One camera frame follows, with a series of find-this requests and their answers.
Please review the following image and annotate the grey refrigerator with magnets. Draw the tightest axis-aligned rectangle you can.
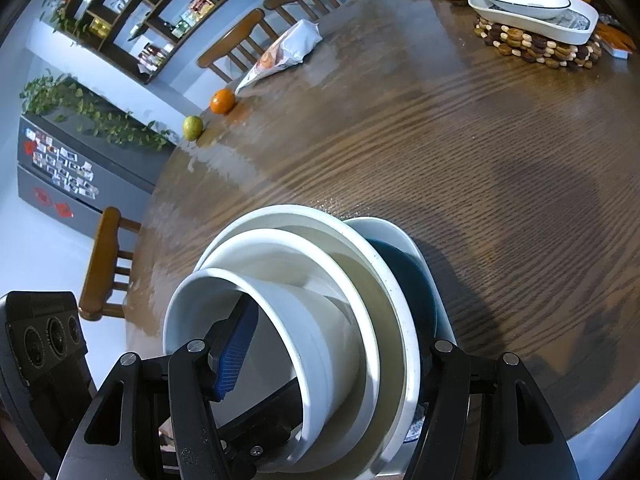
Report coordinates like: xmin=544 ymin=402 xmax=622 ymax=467
xmin=17 ymin=112 xmax=166 ymax=233

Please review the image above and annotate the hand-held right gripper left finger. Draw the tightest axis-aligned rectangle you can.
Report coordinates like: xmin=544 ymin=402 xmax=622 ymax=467
xmin=57 ymin=299 xmax=261 ymax=480

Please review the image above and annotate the beige round bowl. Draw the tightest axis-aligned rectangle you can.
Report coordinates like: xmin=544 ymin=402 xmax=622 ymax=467
xmin=192 ymin=204 xmax=422 ymax=480

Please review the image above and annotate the trailing green plant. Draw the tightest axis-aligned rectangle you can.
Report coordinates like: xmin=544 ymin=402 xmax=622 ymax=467
xmin=20 ymin=74 xmax=176 ymax=152

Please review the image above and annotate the dark wooden wall shelf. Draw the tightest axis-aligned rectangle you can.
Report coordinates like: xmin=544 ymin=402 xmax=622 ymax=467
xmin=65 ymin=0 xmax=281 ymax=86

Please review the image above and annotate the white rectangular dish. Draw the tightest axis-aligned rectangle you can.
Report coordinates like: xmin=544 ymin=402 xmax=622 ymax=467
xmin=467 ymin=0 xmax=600 ymax=46

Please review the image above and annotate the white round bowl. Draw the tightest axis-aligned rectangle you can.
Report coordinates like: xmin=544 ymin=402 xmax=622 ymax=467
xmin=197 ymin=227 xmax=388 ymax=478

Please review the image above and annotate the large patterned square plate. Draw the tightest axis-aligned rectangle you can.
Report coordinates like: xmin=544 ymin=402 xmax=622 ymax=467
xmin=344 ymin=216 xmax=457 ymax=443

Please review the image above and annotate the white oval dish dark rim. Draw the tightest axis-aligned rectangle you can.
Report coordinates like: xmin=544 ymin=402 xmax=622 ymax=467
xmin=479 ymin=0 xmax=572 ymax=22

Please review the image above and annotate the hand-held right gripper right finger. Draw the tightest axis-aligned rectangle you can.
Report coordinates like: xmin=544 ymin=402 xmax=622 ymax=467
xmin=402 ymin=339 xmax=581 ymax=480

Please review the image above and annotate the orange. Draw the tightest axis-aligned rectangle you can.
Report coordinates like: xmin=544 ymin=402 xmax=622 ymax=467
xmin=209 ymin=89 xmax=236 ymax=115

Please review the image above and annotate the bagged bread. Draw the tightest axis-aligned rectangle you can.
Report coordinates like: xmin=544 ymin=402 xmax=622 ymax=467
xmin=234 ymin=18 xmax=323 ymax=97

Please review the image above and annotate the white straight-sided bowl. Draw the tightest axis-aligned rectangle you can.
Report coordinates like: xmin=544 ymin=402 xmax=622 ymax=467
xmin=162 ymin=267 xmax=362 ymax=466

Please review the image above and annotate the small shelf plant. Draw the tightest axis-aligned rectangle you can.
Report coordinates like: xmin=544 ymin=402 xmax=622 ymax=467
xmin=42 ymin=0 xmax=91 ymax=41

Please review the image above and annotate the wooden beaded trivet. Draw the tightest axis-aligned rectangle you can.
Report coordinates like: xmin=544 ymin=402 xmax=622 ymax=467
xmin=474 ymin=16 xmax=603 ymax=70

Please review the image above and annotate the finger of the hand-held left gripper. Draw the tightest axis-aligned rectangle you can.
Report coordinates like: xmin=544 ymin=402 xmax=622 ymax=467
xmin=216 ymin=380 xmax=304 ymax=467

